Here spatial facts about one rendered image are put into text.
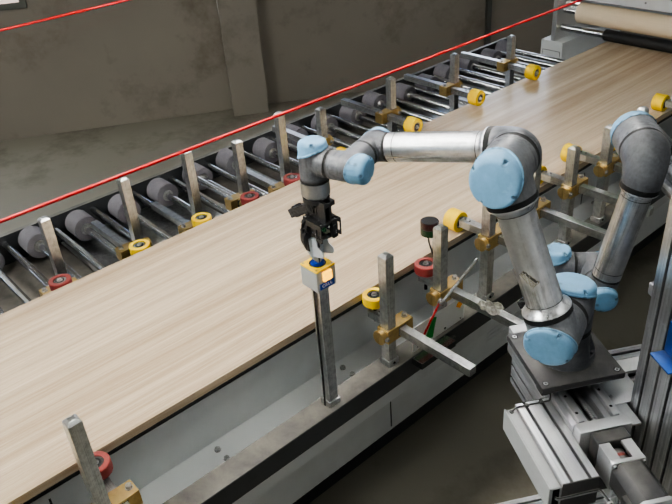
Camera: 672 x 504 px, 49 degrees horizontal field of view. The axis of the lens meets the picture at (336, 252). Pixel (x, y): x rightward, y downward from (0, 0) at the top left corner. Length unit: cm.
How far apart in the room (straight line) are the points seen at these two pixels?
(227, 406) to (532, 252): 113
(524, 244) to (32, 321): 165
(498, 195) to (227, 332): 109
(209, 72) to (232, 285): 413
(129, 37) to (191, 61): 53
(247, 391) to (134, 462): 40
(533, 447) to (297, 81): 513
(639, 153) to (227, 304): 134
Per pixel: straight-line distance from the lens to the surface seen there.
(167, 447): 230
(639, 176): 191
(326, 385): 227
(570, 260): 217
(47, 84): 662
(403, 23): 669
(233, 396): 235
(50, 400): 229
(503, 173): 156
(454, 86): 398
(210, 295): 252
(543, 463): 186
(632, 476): 182
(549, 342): 174
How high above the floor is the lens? 232
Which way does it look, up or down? 32 degrees down
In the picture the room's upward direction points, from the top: 5 degrees counter-clockwise
